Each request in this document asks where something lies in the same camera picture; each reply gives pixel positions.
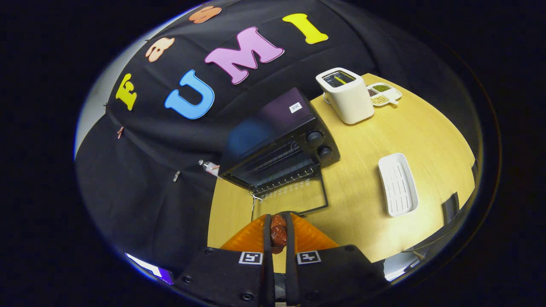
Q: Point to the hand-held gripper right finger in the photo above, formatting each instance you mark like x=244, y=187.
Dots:
x=291, y=277

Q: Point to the small clear bottle white label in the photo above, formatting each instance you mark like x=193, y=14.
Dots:
x=210, y=167

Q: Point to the white divided dish with beans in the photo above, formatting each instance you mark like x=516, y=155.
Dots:
x=396, y=94

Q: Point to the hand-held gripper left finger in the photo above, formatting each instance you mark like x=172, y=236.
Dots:
x=268, y=277

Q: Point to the pink clothes peg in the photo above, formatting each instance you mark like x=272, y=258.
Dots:
x=120, y=132

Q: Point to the red meat slice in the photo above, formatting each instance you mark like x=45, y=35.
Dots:
x=279, y=234

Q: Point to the white pop-up toaster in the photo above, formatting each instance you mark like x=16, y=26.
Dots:
x=354, y=106

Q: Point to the black toaster oven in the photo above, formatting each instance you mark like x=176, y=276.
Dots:
x=281, y=115

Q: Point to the white ribbed tray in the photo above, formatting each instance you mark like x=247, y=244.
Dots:
x=399, y=183

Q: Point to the black backdrop cloth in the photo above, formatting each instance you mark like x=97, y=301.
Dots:
x=149, y=192

